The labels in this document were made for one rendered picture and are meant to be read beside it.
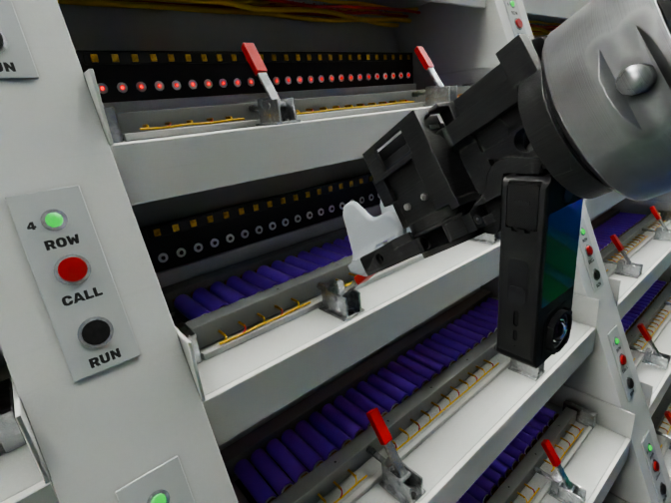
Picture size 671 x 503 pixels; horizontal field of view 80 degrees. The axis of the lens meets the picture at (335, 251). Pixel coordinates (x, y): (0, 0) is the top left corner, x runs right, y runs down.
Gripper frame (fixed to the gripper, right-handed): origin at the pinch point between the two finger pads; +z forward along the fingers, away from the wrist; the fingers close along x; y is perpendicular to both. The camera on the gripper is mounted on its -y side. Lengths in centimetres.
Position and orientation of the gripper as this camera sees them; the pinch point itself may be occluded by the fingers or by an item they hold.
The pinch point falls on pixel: (368, 268)
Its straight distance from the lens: 35.5
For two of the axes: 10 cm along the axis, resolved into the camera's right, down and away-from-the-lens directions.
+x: -7.6, 2.9, -5.8
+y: -4.1, -9.1, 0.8
